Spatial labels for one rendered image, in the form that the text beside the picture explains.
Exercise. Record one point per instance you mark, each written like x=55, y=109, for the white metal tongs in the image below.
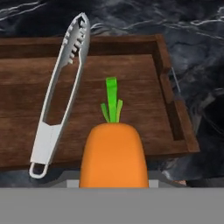
x=52, y=128

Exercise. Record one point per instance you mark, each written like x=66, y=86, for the orange carrot with green top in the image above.
x=113, y=157

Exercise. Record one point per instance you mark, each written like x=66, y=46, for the brown wooden tray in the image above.
x=128, y=67

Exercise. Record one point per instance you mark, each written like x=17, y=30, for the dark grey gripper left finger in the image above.
x=71, y=181

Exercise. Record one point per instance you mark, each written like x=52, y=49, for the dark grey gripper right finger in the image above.
x=159, y=181

